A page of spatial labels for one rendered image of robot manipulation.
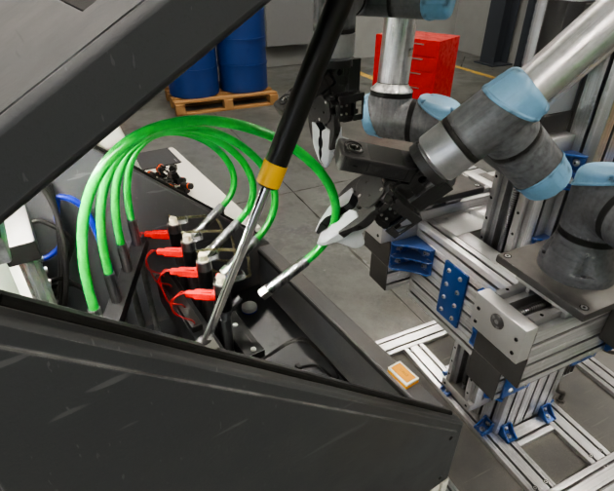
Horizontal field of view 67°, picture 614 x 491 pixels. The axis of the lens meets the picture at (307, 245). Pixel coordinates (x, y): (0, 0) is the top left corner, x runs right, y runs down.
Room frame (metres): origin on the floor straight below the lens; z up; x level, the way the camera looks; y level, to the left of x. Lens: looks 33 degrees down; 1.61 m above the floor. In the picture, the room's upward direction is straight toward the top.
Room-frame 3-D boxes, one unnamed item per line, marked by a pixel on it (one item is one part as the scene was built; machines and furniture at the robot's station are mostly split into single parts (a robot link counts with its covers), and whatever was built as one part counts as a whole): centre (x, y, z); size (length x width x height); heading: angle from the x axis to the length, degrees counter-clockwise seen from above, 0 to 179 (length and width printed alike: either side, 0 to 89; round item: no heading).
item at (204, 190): (1.30, 0.40, 0.97); 0.70 x 0.22 x 0.03; 33
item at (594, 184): (0.79, -0.57, 1.20); 0.13 x 0.12 x 0.14; 11
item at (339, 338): (0.76, -0.05, 0.87); 0.62 x 0.04 x 0.16; 33
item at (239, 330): (0.74, 0.21, 0.91); 0.34 x 0.10 x 0.15; 33
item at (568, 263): (0.80, -0.57, 1.09); 0.15 x 0.15 x 0.10
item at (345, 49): (0.91, -0.05, 1.46); 0.08 x 0.08 x 0.05
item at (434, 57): (5.02, -1.10, 0.43); 0.70 x 0.46 x 0.86; 50
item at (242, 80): (5.75, 1.06, 0.51); 1.20 x 0.85 x 1.02; 113
